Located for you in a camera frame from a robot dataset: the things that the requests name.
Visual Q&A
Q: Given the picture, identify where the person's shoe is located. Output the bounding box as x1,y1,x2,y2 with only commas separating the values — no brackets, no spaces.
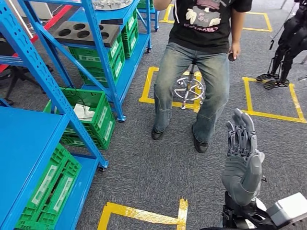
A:
151,126,166,141
191,125,209,154

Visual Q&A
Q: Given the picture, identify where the person's leg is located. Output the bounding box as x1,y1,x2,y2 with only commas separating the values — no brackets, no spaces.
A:
191,54,230,144

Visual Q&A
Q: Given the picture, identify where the black humanoid robot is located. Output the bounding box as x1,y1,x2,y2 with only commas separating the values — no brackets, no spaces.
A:
256,0,307,91

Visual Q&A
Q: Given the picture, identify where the person's left hand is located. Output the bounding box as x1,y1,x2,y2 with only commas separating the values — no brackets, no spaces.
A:
229,41,241,61

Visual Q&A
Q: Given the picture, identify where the chrome stool base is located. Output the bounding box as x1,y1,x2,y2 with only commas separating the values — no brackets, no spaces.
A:
174,63,206,110

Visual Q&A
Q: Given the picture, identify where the black office chair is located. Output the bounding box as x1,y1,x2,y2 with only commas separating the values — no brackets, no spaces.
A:
0,32,54,106

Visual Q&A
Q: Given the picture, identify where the white foam piece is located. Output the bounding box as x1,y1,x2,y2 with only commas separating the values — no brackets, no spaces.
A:
73,103,95,122

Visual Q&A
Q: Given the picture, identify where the blue metal shelf rack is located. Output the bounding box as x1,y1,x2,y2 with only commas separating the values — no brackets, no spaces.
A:
17,0,160,122
0,0,109,230

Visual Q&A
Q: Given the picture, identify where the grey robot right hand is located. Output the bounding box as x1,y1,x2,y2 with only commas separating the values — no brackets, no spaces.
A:
222,108,265,207

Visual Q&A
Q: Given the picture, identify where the black foam tray with holes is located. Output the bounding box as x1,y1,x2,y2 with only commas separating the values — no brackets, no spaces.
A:
52,20,121,48

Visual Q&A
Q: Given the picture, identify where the person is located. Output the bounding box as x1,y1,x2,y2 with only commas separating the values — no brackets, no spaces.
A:
151,0,253,154

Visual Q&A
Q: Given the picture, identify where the green plastic crate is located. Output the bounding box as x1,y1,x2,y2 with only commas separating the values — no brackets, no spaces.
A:
43,88,116,151
121,9,140,60
137,0,154,10
15,143,82,230
78,47,126,88
68,33,125,70

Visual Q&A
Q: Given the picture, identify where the thin black cable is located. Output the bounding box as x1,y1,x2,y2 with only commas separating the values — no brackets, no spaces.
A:
60,88,93,121

